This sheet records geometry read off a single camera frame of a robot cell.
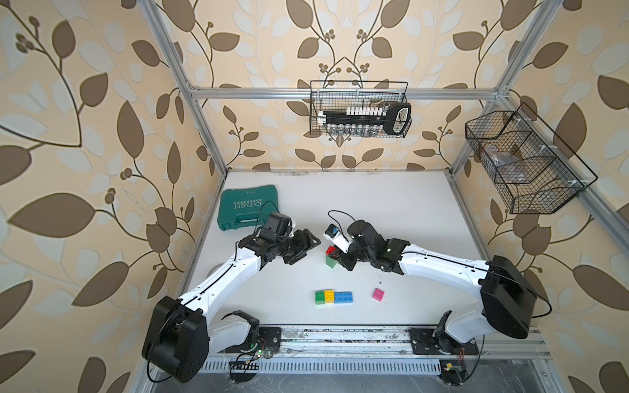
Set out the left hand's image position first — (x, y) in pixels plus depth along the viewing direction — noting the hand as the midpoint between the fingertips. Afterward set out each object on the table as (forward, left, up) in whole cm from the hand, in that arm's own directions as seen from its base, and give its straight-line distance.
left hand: (312, 243), depth 80 cm
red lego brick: (-1, -6, -3) cm, 7 cm away
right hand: (0, -7, -4) cm, 8 cm away
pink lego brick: (-12, -22, -13) cm, 29 cm away
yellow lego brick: (-13, -6, -12) cm, 19 cm away
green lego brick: (-1, -6, -13) cm, 14 cm away
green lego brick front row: (-14, -3, -12) cm, 18 cm away
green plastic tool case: (+22, +29, -10) cm, 38 cm away
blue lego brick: (-13, -11, -14) cm, 22 cm away
